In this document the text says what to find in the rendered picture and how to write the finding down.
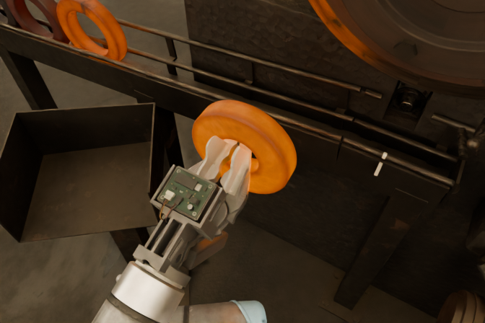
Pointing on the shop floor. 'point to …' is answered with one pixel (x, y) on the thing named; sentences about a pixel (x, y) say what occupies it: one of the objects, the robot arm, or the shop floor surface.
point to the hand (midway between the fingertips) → (242, 141)
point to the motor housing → (462, 308)
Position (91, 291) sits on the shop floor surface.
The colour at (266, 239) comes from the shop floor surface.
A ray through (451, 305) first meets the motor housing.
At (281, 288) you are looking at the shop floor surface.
